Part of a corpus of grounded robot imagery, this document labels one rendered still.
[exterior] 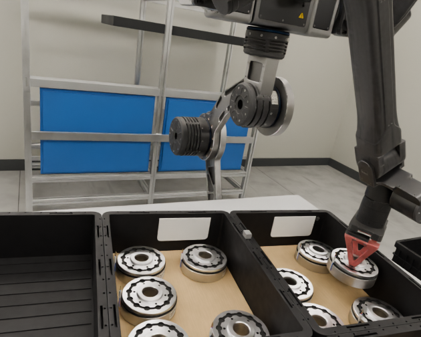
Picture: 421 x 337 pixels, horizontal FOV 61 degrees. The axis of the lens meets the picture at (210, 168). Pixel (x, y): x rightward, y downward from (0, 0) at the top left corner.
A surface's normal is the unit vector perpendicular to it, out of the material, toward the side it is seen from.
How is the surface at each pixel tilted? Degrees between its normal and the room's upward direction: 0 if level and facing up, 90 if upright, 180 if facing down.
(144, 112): 90
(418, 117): 90
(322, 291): 0
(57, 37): 90
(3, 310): 0
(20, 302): 0
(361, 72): 122
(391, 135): 92
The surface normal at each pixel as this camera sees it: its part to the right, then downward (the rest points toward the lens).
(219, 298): 0.15, -0.93
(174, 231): 0.30, 0.37
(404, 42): -0.90, 0.02
